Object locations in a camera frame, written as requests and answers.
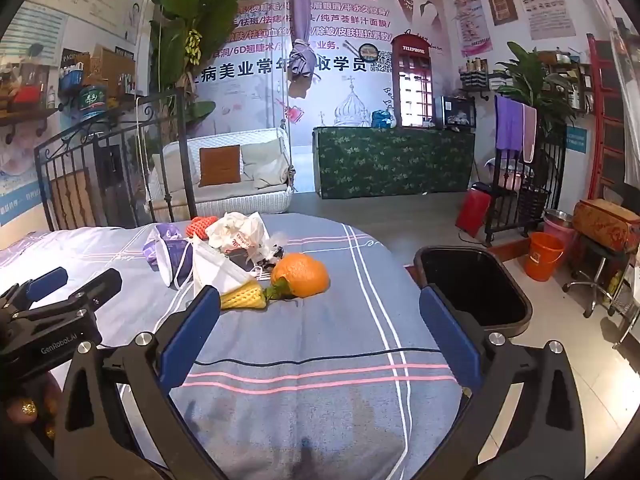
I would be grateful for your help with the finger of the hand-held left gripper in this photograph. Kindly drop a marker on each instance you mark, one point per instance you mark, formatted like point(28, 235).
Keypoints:
point(95, 285)
point(45, 282)

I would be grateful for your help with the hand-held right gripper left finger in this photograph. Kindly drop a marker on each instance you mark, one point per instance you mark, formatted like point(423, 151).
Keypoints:
point(189, 332)

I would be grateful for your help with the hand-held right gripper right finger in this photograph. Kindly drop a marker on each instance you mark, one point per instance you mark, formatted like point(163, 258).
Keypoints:
point(450, 332)

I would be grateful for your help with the black trash bin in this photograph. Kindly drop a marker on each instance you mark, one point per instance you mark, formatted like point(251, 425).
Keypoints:
point(475, 280)

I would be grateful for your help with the purple plastic bag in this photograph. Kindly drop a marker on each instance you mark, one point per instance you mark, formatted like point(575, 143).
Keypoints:
point(172, 255)

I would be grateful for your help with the person's left hand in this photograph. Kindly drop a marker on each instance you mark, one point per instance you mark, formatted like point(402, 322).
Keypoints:
point(22, 407)

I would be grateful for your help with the yellow foam fruit net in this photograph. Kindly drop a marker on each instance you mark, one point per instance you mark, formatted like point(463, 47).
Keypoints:
point(242, 297)

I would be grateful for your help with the white face mask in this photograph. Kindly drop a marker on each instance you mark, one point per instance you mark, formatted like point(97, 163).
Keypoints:
point(215, 270)

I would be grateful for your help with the red foam fruit net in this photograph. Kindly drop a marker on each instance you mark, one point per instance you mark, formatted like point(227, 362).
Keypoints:
point(199, 226)

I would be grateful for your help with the crumpled white plastic bag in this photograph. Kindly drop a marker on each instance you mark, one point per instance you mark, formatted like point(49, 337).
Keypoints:
point(235, 232)

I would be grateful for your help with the dark crumpled wrapper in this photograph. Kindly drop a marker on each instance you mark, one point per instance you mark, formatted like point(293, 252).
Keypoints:
point(272, 255)

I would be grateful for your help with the orange bucket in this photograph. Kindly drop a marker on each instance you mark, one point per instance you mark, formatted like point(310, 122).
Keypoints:
point(544, 257)

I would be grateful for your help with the red plastic bin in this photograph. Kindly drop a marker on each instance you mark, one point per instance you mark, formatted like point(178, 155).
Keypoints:
point(472, 212)

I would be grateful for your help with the striped grey bed sheet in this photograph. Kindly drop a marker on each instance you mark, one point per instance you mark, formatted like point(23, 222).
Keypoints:
point(325, 320)

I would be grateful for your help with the orange fruit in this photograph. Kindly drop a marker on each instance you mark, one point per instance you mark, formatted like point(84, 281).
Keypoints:
point(300, 272)

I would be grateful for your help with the white wicker swing sofa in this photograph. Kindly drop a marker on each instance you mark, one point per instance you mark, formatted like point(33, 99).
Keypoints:
point(225, 200)

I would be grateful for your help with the pink plastic bucket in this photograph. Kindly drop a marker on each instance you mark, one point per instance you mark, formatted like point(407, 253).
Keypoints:
point(564, 234)

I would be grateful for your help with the metal basin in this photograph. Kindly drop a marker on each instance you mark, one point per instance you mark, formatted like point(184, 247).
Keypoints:
point(559, 216)

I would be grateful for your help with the black metal rack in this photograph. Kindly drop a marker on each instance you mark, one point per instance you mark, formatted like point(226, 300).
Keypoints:
point(535, 195)

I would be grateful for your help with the chrome swivel stool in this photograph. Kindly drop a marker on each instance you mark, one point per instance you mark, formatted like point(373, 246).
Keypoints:
point(597, 265)

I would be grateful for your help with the pink washbasin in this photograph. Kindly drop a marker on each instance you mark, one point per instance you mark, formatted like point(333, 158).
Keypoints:
point(510, 178)

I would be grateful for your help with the brown cushion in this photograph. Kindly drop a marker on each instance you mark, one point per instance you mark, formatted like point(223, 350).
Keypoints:
point(220, 165)

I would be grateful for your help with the green floral mattress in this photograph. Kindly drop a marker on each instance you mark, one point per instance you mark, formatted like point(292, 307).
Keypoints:
point(395, 162)

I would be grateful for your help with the green labelled paint bucket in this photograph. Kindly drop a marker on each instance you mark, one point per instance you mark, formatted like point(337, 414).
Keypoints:
point(94, 101)

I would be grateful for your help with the white cushion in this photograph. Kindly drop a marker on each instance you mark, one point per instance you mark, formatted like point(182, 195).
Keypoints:
point(265, 162)

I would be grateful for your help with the orange patterned box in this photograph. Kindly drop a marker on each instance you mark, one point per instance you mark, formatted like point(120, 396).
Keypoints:
point(607, 225)

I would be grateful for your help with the blue basket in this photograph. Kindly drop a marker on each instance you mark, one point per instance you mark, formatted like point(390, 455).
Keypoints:
point(70, 80)

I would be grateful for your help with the pink towel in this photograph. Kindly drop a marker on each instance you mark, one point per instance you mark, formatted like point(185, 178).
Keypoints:
point(529, 132)

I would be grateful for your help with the purple towel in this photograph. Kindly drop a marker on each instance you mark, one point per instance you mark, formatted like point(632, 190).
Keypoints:
point(507, 122)

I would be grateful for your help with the blue bag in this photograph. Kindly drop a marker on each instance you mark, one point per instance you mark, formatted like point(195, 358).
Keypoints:
point(382, 119)

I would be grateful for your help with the red phone booth cabinet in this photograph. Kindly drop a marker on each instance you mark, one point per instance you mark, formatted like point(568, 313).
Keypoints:
point(412, 80)

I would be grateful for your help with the green potted plant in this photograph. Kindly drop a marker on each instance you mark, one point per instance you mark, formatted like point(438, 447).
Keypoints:
point(530, 75)

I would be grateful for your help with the red ladder shelf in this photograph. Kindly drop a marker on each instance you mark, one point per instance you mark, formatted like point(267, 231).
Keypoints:
point(607, 110)

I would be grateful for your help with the banana plant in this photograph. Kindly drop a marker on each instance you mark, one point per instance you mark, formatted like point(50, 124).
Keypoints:
point(200, 0)

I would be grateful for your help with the black metal bed frame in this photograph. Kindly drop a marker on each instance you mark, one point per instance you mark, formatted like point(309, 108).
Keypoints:
point(115, 132)

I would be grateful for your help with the cluttered wooden wall shelf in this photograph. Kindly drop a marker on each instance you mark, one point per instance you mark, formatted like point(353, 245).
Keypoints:
point(30, 110)

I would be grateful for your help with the blue wall sign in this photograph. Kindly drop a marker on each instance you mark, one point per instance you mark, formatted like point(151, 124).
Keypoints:
point(576, 139)

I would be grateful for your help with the small black wall shelf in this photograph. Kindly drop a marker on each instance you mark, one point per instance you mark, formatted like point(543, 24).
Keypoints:
point(475, 77)

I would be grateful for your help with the large wall poster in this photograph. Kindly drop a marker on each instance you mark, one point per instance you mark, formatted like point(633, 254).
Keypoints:
point(350, 50)

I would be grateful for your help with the pink wall poster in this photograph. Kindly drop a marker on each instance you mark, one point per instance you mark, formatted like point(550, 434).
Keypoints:
point(467, 5)

